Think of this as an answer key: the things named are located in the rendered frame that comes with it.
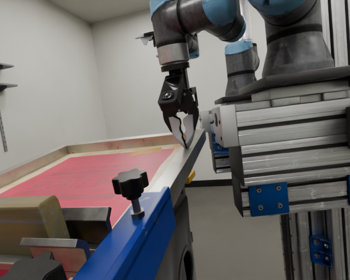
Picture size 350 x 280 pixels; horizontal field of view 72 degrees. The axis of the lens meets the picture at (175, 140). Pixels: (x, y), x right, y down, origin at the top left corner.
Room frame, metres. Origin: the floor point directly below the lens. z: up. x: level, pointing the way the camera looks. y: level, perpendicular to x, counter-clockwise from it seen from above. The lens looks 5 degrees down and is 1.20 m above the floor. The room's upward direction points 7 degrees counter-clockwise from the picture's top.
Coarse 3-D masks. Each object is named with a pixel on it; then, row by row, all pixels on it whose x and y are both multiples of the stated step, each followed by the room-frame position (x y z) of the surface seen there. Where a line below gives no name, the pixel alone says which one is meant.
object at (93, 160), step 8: (72, 160) 0.85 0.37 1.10; (80, 160) 0.83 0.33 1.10; (88, 160) 0.81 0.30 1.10; (96, 160) 0.80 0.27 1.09; (104, 160) 0.78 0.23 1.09; (56, 168) 0.78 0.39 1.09; (40, 176) 0.72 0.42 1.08; (24, 184) 0.67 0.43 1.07; (8, 192) 0.63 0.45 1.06; (16, 192) 0.62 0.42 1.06
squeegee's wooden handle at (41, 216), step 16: (0, 208) 0.27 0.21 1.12; (16, 208) 0.27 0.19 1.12; (32, 208) 0.26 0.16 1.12; (48, 208) 0.27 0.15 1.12; (0, 224) 0.28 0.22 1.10; (16, 224) 0.27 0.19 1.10; (32, 224) 0.26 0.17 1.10; (48, 224) 0.26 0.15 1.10; (64, 224) 0.29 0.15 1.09; (0, 240) 0.28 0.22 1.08; (16, 240) 0.27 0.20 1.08
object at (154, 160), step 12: (120, 156) 0.79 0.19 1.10; (132, 156) 0.77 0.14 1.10; (144, 156) 0.75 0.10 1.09; (156, 156) 0.73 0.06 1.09; (168, 156) 0.70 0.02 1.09; (144, 168) 0.63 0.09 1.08; (156, 168) 0.62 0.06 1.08; (60, 204) 0.50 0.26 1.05; (72, 204) 0.49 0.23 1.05; (84, 204) 0.48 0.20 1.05; (96, 204) 0.47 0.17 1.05; (108, 204) 0.46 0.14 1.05; (120, 204) 0.45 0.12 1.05; (120, 216) 0.41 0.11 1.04; (0, 276) 0.31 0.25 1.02
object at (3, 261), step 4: (0, 256) 0.28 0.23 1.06; (4, 256) 0.28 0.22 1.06; (8, 256) 0.28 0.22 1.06; (12, 256) 0.28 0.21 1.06; (16, 256) 0.28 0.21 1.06; (20, 256) 0.28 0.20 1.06; (24, 256) 0.28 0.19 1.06; (28, 256) 0.27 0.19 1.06; (32, 256) 0.27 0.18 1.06; (0, 260) 0.28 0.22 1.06; (4, 260) 0.27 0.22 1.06; (8, 260) 0.27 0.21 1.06; (12, 260) 0.27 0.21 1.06; (16, 260) 0.27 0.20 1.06; (0, 264) 0.27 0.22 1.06; (4, 264) 0.27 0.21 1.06; (8, 264) 0.27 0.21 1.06; (12, 264) 0.27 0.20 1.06; (0, 268) 0.27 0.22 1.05; (4, 268) 0.27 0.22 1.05; (8, 268) 0.27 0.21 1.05
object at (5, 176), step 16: (64, 144) 0.98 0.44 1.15; (80, 144) 0.93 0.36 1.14; (96, 144) 0.91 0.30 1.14; (112, 144) 0.90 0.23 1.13; (128, 144) 0.88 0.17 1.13; (144, 144) 0.86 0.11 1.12; (160, 144) 0.85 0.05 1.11; (192, 144) 0.66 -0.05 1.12; (32, 160) 0.80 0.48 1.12; (48, 160) 0.86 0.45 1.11; (176, 160) 0.55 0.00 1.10; (192, 160) 0.59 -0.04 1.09; (0, 176) 0.68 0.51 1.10; (16, 176) 0.73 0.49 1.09; (160, 176) 0.47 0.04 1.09; (176, 176) 0.45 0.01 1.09; (176, 192) 0.44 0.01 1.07
